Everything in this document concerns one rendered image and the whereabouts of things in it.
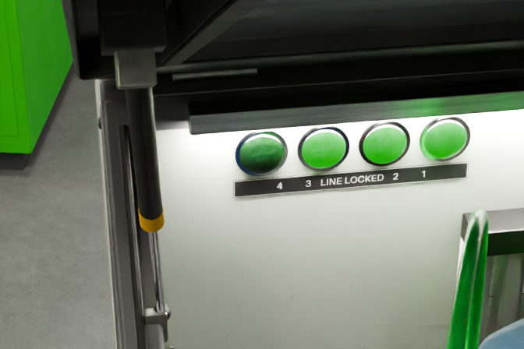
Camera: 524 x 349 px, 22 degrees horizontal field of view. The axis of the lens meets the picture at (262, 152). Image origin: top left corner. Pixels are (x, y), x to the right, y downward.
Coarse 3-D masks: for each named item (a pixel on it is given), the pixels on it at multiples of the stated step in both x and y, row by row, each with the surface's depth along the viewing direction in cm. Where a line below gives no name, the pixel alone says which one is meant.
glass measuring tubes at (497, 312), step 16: (464, 224) 133; (496, 224) 131; (512, 224) 131; (496, 240) 131; (512, 240) 131; (496, 256) 135; (512, 256) 133; (496, 272) 136; (512, 272) 134; (496, 288) 138; (512, 288) 135; (496, 304) 139; (512, 304) 136; (480, 320) 137; (496, 320) 140; (512, 320) 137; (480, 336) 138
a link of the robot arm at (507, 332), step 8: (520, 320) 79; (504, 328) 78; (512, 328) 77; (520, 328) 77; (488, 336) 78; (496, 336) 77; (504, 336) 77; (512, 336) 76; (520, 336) 76; (480, 344) 79; (488, 344) 77; (496, 344) 77; (504, 344) 76; (512, 344) 76; (520, 344) 75
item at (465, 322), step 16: (480, 208) 113; (480, 224) 108; (464, 240) 107; (480, 240) 106; (464, 256) 104; (480, 256) 123; (464, 272) 103; (480, 272) 125; (464, 288) 102; (480, 288) 126; (464, 304) 101; (480, 304) 128; (464, 320) 100; (448, 336) 100; (464, 336) 100
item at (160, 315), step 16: (128, 96) 88; (144, 96) 87; (128, 112) 90; (144, 112) 89; (144, 128) 90; (144, 144) 92; (144, 160) 94; (144, 176) 96; (144, 192) 97; (160, 192) 99; (144, 208) 99; (160, 208) 100; (144, 224) 101; (160, 224) 102; (160, 256) 107; (160, 272) 109; (160, 288) 111; (160, 304) 114; (144, 320) 115; (160, 320) 115
